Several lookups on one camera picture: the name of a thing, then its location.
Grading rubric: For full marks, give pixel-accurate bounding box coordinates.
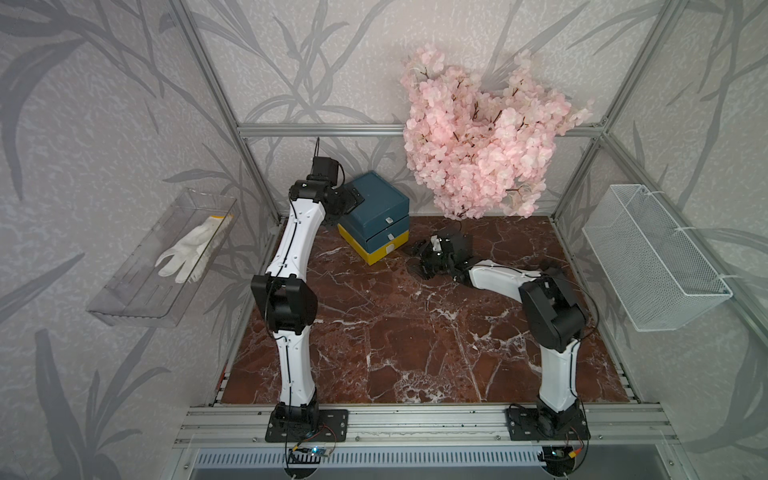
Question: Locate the white glove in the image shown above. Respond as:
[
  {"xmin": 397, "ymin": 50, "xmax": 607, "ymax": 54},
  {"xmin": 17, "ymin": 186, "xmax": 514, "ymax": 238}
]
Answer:
[{"xmin": 155, "ymin": 216, "xmax": 230, "ymax": 284}]

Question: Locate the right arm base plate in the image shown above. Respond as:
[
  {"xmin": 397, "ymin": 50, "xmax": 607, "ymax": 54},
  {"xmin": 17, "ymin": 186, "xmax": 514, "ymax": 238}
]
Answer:
[{"xmin": 504, "ymin": 400, "xmax": 591, "ymax": 442}]

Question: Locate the white wire mesh basket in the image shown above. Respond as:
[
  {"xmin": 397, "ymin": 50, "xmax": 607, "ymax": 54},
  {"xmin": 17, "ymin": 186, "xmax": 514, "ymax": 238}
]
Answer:
[{"xmin": 582, "ymin": 184, "xmax": 733, "ymax": 332}]

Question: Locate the pink blossom artificial tree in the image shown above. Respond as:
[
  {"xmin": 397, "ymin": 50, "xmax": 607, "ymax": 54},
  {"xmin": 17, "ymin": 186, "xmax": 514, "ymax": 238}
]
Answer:
[{"xmin": 401, "ymin": 44, "xmax": 592, "ymax": 222}]

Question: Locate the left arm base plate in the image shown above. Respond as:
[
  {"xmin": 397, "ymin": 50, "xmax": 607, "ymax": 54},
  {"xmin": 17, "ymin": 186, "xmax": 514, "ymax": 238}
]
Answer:
[{"xmin": 265, "ymin": 405, "xmax": 349, "ymax": 443}]

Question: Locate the yellow bottom drawer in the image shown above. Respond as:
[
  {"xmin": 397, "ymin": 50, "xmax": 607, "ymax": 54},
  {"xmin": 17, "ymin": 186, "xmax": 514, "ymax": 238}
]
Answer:
[{"xmin": 338, "ymin": 224, "xmax": 410, "ymax": 265}]

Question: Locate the right circuit board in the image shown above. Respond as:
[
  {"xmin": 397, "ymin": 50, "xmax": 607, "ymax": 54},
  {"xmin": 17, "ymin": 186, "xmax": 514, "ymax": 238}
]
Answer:
[{"xmin": 538, "ymin": 445, "xmax": 584, "ymax": 467}]

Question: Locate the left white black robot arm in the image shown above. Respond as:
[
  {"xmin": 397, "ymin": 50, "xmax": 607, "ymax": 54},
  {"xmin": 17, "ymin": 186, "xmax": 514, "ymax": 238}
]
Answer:
[{"xmin": 251, "ymin": 156, "xmax": 361, "ymax": 431}]

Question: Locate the clear plastic wall tray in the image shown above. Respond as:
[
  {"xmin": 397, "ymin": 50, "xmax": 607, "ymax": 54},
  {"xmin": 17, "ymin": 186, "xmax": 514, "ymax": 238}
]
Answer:
[{"xmin": 86, "ymin": 188, "xmax": 240, "ymax": 328}]

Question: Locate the aluminium front rail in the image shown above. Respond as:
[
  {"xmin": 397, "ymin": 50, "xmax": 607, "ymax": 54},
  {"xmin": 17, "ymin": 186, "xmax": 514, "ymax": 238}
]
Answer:
[{"xmin": 173, "ymin": 403, "xmax": 681, "ymax": 448}]

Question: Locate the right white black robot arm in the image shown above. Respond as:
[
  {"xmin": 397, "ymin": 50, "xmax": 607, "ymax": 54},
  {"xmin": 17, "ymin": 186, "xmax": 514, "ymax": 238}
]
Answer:
[{"xmin": 408, "ymin": 229, "xmax": 587, "ymax": 439}]

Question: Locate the teal drawer cabinet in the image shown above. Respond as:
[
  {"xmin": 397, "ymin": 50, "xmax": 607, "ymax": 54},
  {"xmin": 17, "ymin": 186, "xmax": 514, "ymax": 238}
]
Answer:
[{"xmin": 339, "ymin": 171, "xmax": 410, "ymax": 241}]

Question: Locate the left circuit board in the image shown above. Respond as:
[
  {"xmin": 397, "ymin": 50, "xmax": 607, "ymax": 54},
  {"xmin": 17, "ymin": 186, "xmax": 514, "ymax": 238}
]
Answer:
[{"xmin": 286, "ymin": 445, "xmax": 336, "ymax": 467}]

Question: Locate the circuit board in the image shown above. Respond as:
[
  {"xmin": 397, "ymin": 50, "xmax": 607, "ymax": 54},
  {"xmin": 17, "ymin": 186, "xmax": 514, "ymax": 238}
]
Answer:
[
  {"xmin": 538, "ymin": 445, "xmax": 584, "ymax": 467},
  {"xmin": 286, "ymin": 445, "xmax": 336, "ymax": 467}
]

